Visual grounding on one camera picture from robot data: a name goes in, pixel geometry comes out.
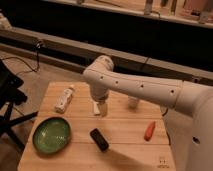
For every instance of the orange carrot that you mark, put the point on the orange carrot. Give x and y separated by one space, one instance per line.
149 131

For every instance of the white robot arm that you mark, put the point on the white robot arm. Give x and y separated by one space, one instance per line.
192 99

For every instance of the black tripod stand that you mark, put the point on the black tripod stand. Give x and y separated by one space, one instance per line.
11 95

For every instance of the green ceramic bowl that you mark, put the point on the green ceramic bowl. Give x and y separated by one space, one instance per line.
51 135

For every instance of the translucent plastic cup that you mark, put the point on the translucent plastic cup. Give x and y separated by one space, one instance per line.
133 102

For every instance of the white plastic bottle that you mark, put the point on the white plastic bottle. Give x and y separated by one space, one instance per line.
64 99

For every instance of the cream rubber pusher tip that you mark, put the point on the cream rubber pusher tip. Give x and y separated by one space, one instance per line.
103 109

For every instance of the white soap bar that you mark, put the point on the white soap bar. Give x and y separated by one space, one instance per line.
96 110

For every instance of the black phone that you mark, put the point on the black phone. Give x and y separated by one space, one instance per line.
99 139

